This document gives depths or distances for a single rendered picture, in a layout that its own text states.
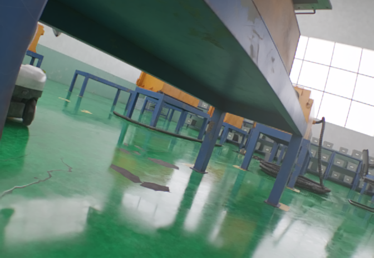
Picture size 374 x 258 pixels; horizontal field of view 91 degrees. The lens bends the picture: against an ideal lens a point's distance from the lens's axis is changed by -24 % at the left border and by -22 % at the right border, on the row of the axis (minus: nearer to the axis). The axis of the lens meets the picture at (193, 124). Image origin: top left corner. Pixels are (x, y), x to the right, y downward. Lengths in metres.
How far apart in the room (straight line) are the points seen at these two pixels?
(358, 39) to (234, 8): 11.12
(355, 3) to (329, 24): 1.73
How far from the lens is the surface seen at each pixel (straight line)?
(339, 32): 11.54
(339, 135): 9.99
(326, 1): 1.58
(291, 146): 1.70
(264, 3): 1.05
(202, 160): 1.92
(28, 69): 1.45
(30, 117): 1.51
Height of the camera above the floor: 0.38
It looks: 1 degrees down
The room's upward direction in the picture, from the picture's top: 20 degrees clockwise
